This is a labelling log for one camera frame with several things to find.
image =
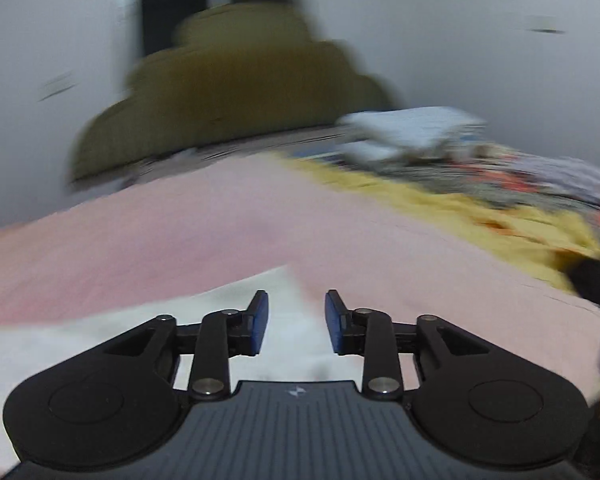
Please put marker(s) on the brown striped pillow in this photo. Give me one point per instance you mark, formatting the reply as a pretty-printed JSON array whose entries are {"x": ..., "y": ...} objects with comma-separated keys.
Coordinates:
[{"x": 280, "y": 143}]

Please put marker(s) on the dark cloth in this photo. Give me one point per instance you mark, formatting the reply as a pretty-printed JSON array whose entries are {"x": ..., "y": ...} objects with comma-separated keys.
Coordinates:
[{"x": 597, "y": 282}]

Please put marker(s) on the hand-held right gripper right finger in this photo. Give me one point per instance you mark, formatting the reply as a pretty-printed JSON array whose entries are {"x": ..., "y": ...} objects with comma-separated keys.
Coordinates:
[{"x": 334, "y": 321}]

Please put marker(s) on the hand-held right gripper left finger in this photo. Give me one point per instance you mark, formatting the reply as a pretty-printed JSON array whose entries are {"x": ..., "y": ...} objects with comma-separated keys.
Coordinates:
[{"x": 260, "y": 321}]

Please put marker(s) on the white pants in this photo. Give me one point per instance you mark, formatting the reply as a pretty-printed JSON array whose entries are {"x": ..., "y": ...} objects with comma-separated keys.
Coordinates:
[{"x": 292, "y": 312}]

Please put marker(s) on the olive padded headboard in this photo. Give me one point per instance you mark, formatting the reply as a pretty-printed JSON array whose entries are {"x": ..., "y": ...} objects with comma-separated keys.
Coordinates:
[{"x": 230, "y": 85}]

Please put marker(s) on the pale crumpled cloth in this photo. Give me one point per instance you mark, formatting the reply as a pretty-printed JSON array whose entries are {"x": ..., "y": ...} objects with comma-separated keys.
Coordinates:
[{"x": 410, "y": 127}]

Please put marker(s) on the yellow floral blanket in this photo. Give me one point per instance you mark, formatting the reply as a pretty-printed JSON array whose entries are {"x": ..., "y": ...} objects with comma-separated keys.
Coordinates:
[{"x": 480, "y": 212}]

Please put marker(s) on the dark window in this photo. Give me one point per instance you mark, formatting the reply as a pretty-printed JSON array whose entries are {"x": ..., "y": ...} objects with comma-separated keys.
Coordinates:
[{"x": 172, "y": 5}]

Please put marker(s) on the pink floral blanket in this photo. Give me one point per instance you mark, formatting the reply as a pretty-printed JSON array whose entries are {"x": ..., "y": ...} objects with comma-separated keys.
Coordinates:
[{"x": 180, "y": 235}]

